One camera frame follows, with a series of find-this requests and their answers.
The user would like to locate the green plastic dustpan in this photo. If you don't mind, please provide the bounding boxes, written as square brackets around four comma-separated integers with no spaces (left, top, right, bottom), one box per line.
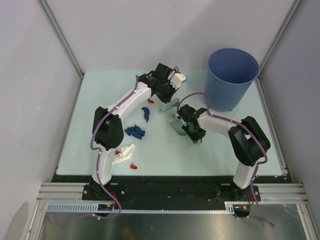
[168,116,203,144]

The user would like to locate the small green hand brush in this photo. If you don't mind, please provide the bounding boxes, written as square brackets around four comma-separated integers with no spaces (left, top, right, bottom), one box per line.
[159,97,180,113]

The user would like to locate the small dark blue paper scrap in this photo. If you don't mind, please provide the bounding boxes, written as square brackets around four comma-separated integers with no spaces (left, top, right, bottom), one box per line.
[141,107,150,122]

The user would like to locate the large dark blue paper scrap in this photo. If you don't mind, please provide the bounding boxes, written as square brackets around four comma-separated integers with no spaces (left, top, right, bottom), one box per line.
[124,124,146,140]

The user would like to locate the blue plastic waste bin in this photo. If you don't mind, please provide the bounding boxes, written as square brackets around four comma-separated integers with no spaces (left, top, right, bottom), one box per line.
[204,48,260,112]

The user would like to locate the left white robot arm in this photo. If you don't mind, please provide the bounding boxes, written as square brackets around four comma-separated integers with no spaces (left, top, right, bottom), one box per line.
[90,63,187,200]

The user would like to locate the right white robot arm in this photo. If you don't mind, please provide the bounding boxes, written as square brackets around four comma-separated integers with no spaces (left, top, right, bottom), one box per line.
[175,104,271,201]

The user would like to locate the white crumpled paper scrap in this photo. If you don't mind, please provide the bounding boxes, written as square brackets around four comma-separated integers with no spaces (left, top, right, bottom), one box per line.
[112,143,136,165]

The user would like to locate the small red scrap bottom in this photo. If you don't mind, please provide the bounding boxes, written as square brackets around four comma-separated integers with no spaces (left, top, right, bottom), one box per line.
[130,163,138,170]

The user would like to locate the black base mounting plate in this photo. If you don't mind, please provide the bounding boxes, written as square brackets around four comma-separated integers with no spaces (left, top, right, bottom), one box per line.
[51,174,293,210]

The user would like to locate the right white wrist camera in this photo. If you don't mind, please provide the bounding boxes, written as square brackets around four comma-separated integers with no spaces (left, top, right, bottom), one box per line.
[170,112,181,122]

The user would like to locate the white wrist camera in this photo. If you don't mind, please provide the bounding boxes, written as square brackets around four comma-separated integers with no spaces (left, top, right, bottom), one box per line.
[169,72,187,90]
[170,112,181,122]

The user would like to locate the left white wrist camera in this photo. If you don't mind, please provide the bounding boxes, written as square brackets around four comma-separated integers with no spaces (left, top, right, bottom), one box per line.
[169,72,187,90]

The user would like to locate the grey slotted cable duct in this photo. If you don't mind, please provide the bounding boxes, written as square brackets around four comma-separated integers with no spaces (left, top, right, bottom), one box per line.
[46,202,250,214]

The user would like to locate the left aluminium frame post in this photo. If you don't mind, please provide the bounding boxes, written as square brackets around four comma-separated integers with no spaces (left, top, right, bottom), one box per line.
[37,0,84,80]

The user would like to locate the aluminium frame post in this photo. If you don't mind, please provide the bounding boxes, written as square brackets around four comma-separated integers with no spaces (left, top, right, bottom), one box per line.
[37,0,84,80]
[260,0,305,74]

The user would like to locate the right aluminium frame post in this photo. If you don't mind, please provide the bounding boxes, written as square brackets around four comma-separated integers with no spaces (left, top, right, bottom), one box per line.
[260,0,305,74]

